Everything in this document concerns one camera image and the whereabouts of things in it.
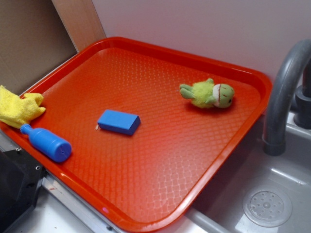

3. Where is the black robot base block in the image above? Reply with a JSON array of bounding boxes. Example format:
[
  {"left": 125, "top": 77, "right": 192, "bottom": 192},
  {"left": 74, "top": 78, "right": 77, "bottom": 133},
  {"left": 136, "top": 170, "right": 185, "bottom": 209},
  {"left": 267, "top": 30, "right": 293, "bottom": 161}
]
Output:
[{"left": 0, "top": 150, "right": 45, "bottom": 233}]

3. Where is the yellow cloth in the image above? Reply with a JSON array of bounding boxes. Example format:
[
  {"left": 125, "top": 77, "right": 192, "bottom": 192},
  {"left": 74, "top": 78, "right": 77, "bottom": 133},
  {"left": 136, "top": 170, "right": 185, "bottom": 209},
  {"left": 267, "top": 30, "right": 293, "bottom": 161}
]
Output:
[{"left": 0, "top": 85, "right": 46, "bottom": 129}]

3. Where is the red plastic tray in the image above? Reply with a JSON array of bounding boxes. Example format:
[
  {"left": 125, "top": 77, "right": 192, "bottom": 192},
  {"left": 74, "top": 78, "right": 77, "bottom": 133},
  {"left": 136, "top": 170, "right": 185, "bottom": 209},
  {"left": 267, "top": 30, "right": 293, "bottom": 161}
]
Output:
[{"left": 0, "top": 37, "right": 272, "bottom": 233}]

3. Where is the blue rectangular block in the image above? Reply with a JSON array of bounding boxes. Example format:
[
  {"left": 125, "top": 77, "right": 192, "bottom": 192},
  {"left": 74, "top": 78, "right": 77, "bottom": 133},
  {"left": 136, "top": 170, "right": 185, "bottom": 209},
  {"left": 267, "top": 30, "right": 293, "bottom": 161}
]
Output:
[{"left": 97, "top": 110, "right": 141, "bottom": 135}]

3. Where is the green plush frog toy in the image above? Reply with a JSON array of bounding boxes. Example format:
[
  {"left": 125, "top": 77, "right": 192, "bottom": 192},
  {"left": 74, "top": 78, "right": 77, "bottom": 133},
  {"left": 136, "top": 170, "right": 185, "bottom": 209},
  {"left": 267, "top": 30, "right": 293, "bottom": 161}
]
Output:
[{"left": 179, "top": 78, "right": 235, "bottom": 109}]

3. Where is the blue plastic bottle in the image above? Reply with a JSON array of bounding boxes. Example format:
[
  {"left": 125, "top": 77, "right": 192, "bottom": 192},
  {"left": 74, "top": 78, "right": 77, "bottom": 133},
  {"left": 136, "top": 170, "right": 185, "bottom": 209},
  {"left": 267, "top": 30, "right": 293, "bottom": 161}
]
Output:
[{"left": 20, "top": 124, "right": 72, "bottom": 163}]

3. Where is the grey curved faucet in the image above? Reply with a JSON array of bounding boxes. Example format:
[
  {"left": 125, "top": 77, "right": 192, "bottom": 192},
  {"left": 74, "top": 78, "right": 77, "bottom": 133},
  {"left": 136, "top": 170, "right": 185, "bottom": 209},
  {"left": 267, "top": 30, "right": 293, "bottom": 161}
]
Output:
[{"left": 262, "top": 39, "right": 311, "bottom": 156}]

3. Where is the grey toy sink basin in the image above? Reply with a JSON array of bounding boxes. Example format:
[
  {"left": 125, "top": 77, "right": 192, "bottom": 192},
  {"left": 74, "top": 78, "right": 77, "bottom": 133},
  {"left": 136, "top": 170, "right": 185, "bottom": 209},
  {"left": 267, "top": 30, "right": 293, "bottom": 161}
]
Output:
[{"left": 186, "top": 114, "right": 311, "bottom": 233}]

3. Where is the light wooden board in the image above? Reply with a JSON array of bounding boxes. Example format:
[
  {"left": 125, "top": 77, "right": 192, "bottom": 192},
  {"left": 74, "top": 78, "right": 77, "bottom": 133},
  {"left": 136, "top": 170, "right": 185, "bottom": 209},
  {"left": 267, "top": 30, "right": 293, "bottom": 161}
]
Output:
[{"left": 52, "top": 0, "right": 106, "bottom": 52}]

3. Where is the round sink drain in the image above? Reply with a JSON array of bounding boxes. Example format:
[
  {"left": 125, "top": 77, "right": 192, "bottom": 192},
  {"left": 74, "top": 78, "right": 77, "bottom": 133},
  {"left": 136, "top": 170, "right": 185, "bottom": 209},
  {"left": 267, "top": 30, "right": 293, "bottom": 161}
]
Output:
[{"left": 242, "top": 185, "right": 293, "bottom": 228}]

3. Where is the brown cardboard panel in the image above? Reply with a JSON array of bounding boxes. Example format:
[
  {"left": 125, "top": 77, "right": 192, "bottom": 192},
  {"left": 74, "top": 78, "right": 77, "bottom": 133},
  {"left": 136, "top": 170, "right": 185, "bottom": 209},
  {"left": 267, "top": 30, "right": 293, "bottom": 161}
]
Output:
[{"left": 0, "top": 0, "right": 76, "bottom": 94}]

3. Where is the black faucet handle knob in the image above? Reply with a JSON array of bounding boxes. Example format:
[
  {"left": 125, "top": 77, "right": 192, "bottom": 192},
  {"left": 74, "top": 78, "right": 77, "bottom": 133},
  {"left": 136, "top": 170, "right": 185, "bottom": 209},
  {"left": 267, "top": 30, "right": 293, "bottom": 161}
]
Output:
[{"left": 294, "top": 61, "right": 311, "bottom": 129}]

